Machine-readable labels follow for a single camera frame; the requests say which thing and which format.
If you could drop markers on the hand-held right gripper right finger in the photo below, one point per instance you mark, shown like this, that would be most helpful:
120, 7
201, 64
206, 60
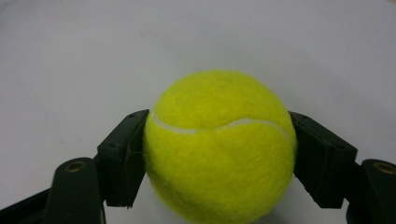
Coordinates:
323, 161

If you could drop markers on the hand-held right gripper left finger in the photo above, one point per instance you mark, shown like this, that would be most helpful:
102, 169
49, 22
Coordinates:
120, 161

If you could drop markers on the yellow tennis ball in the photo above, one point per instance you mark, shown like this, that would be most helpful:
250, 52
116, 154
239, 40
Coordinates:
219, 149

